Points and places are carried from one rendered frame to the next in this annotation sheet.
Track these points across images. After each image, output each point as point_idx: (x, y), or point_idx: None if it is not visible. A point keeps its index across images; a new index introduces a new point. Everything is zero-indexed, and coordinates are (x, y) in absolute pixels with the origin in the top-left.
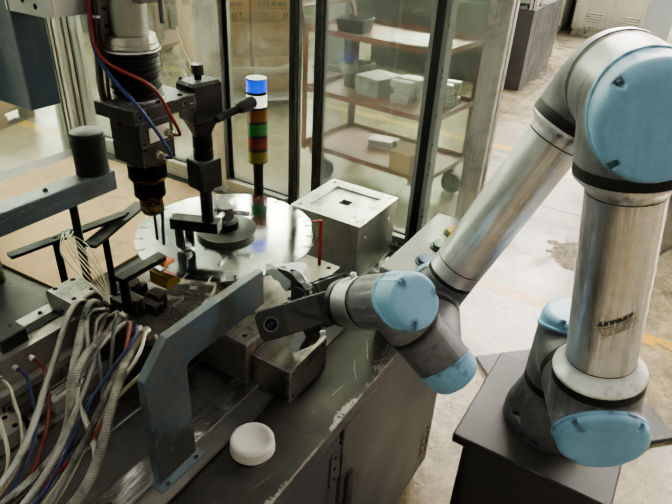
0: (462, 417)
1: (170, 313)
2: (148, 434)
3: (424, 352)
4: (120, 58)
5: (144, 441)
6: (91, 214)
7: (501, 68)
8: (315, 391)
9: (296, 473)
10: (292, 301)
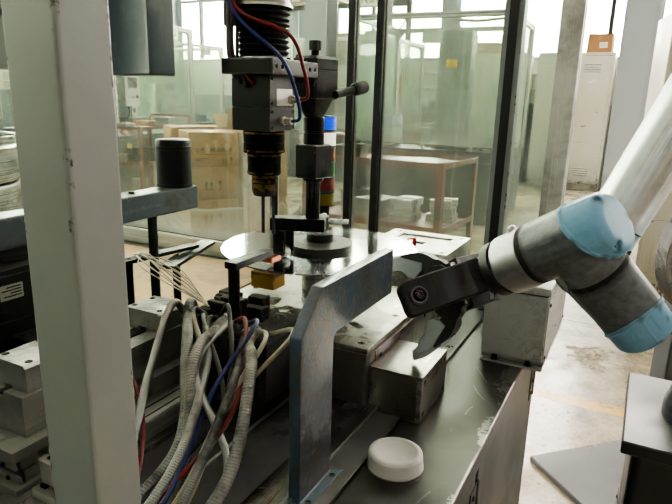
0: (623, 427)
1: (275, 319)
2: (294, 421)
3: (623, 289)
4: (257, 8)
5: (261, 464)
6: None
7: (575, 88)
8: (443, 412)
9: (460, 486)
10: (440, 269)
